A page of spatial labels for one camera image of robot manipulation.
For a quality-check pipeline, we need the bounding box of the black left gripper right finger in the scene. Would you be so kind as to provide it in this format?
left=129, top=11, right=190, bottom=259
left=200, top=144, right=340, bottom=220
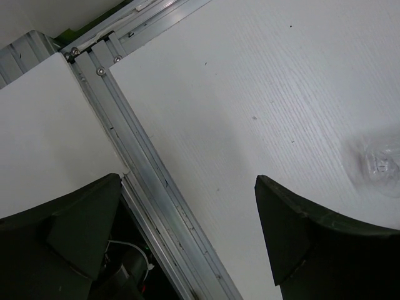
left=255, top=175, right=399, bottom=299

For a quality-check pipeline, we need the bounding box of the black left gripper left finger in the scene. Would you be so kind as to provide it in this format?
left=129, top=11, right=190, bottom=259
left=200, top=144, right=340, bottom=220
left=1, top=174, right=121, bottom=299

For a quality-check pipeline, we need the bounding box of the clear plastic bottle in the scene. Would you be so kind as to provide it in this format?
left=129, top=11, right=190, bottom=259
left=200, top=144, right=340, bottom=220
left=354, top=133, right=399, bottom=198

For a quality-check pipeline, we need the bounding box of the white cable tie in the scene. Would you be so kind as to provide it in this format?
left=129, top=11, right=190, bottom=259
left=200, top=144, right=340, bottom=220
left=108, top=239, right=154, bottom=275

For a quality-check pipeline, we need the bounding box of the aluminium frame rail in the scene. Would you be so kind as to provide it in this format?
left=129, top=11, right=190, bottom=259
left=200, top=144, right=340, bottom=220
left=1, top=1, right=241, bottom=299

